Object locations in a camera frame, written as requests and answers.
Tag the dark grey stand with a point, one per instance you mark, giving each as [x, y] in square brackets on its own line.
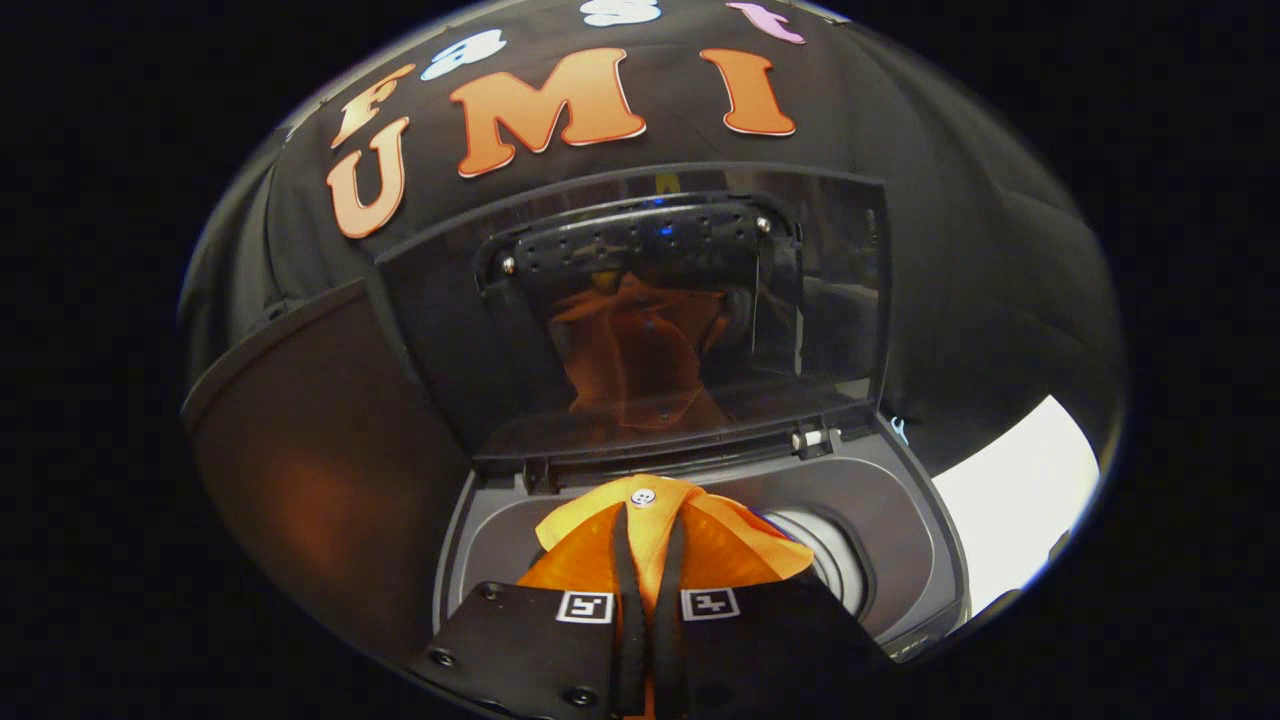
[320, 470]

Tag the yellow polo shirt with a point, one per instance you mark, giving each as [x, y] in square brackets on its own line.
[650, 530]

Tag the dark transparent washing machine lid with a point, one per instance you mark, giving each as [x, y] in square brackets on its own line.
[450, 320]

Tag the black backdrop cloth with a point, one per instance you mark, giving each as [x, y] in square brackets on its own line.
[980, 260]

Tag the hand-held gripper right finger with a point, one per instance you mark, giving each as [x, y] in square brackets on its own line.
[670, 620]

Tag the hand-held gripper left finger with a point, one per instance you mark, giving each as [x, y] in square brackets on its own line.
[628, 620]

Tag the white flat panel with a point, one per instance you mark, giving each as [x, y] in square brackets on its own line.
[1010, 500]

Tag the small light blue clip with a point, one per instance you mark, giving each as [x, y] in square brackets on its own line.
[899, 430]

